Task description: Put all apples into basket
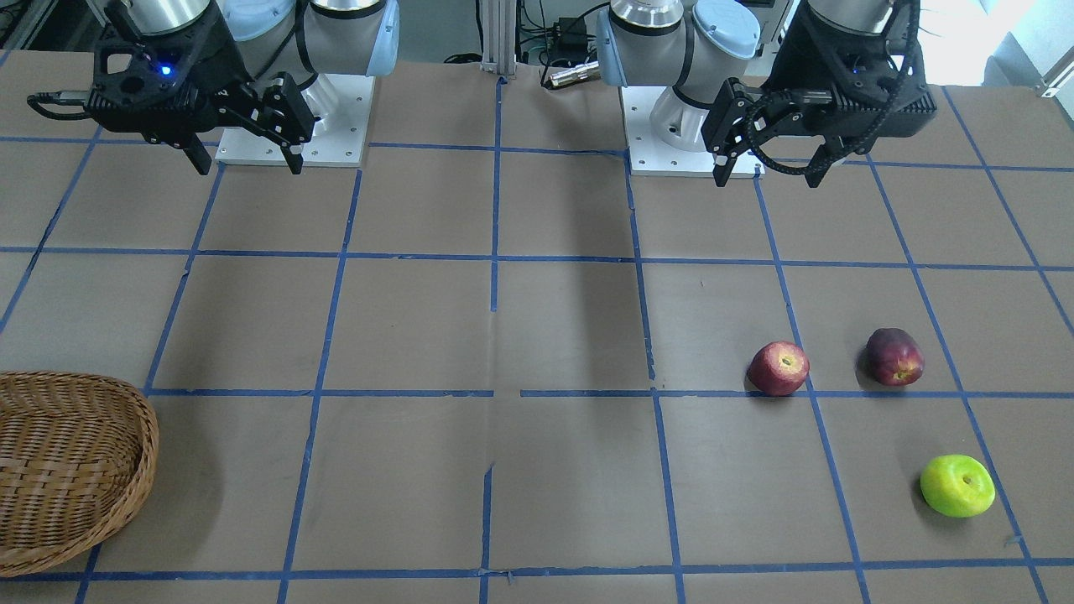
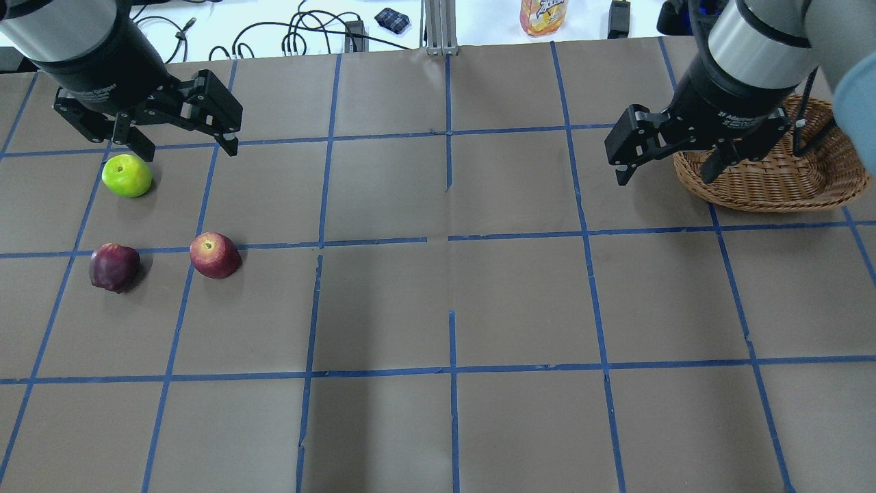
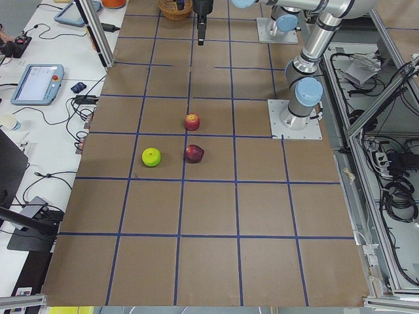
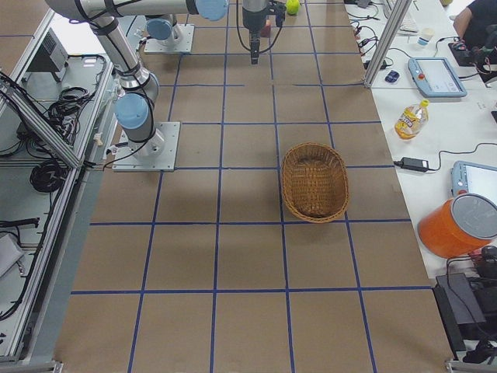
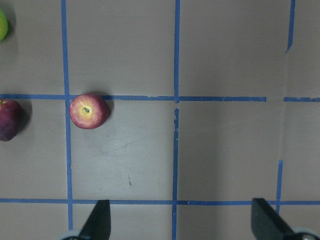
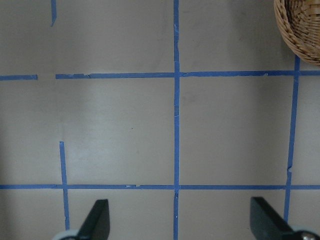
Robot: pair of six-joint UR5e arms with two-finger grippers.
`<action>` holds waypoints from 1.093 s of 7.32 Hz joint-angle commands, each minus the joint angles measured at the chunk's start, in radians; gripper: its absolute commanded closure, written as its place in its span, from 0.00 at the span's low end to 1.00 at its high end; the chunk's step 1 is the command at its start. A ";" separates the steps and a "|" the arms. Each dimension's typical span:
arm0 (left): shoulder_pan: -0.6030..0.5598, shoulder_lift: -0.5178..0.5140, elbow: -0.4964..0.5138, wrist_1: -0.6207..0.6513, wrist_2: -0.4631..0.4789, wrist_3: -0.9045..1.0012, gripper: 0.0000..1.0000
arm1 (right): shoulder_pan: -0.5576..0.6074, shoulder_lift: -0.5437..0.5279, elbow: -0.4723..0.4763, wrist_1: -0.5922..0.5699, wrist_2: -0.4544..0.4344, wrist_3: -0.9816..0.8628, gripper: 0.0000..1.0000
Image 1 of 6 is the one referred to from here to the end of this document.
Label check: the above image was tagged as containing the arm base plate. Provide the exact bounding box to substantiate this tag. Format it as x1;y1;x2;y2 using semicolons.
215;74;378;169
620;86;717;179

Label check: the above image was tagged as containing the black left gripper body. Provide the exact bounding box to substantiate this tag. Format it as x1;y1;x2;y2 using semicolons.
759;8;937;160

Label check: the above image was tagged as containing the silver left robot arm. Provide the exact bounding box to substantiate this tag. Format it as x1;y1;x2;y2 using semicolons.
596;1;937;188

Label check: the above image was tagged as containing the green apple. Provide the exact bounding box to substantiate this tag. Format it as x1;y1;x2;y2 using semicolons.
918;454;997;518

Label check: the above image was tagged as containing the aluminium frame post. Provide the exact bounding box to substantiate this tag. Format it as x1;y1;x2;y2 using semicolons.
477;0;519;80

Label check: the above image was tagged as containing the red yellow apple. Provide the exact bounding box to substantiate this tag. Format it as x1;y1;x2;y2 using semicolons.
748;341;811;397

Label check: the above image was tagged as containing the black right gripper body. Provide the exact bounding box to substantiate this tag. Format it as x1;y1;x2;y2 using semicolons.
86;20;265;150

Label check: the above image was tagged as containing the woven wicker basket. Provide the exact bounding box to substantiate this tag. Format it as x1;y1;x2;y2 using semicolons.
1;372;160;578

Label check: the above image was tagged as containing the black power adapter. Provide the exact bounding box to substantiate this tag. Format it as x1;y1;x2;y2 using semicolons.
549;17;587;54

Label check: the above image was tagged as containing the silver cable connector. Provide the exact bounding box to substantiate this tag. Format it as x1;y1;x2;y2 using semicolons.
541;60;601;91

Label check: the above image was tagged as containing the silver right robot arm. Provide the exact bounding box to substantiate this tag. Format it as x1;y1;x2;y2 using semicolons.
83;1;400;174

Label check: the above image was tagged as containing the dark red apple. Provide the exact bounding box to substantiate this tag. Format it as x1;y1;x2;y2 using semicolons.
863;326;925;387

